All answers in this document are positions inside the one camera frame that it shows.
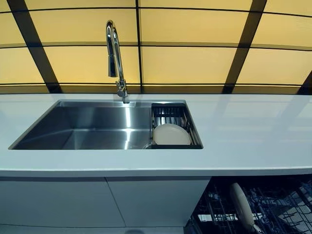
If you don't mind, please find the beige round ceramic plate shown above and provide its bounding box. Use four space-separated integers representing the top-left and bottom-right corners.
153 123 192 146
229 182 255 231

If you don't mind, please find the white cabinet door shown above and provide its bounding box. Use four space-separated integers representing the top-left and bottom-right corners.
105 176 212 229
0 177 126 228

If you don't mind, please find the black dish drying rack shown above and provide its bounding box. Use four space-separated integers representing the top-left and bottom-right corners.
150 102 204 150

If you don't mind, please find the stainless steel sink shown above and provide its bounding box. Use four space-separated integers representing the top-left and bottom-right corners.
8 99 204 151

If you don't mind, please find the chrome kitchen faucet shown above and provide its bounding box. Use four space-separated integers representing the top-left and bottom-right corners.
105 19 130 104

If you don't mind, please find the black wire dishwasher rack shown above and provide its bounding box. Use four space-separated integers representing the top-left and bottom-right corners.
195 185 293 234

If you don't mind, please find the black wire grid basket panel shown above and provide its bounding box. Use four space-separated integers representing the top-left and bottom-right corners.
285 181 312 225

